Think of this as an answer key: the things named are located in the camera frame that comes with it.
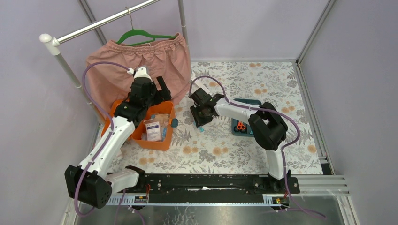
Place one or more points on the green clothes hanger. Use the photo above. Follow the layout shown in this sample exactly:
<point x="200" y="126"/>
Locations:
<point x="137" y="32"/>

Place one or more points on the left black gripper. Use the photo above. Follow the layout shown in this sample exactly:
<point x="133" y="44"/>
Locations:
<point x="154" y="92"/>

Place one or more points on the orange plastic medicine box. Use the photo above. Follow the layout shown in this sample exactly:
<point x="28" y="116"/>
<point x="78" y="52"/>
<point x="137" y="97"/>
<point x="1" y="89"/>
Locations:
<point x="120" y="128"/>

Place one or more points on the white rectangular box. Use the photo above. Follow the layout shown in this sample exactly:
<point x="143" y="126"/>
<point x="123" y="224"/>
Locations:
<point x="200" y="84"/>

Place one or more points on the pink fabric shorts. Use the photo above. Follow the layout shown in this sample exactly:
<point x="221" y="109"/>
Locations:
<point x="108" y="79"/>

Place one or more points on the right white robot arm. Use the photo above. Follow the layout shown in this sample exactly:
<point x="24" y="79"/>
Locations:
<point x="268" y="127"/>

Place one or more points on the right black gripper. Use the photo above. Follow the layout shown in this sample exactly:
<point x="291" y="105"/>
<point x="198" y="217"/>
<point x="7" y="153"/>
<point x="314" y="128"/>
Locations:
<point x="198" y="121"/>

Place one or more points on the silver clothes rack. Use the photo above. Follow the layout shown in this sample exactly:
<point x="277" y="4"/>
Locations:
<point x="87" y="28"/>

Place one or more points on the small orange scissors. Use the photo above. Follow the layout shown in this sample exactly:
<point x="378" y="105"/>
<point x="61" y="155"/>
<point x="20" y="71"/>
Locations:
<point x="240" y="126"/>

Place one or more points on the white blue medicine sachet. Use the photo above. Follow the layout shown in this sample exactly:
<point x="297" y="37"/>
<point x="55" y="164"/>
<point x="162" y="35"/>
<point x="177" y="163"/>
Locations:
<point x="153" y="131"/>

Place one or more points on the floral table mat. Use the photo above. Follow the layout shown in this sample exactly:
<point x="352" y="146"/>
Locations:
<point x="217" y="150"/>

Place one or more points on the black handled scissors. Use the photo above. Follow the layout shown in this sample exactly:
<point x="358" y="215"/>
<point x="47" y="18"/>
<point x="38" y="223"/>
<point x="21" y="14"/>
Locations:
<point x="236" y="130"/>

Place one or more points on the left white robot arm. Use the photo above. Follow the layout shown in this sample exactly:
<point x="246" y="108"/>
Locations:
<point x="89" y="181"/>

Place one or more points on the bagged latex gloves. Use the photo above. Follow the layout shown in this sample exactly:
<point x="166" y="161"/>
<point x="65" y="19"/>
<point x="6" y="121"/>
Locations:
<point x="162" y="118"/>

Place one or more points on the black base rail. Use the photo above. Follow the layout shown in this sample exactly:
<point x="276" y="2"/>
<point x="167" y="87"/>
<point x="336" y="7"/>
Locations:
<point x="161" y="189"/>

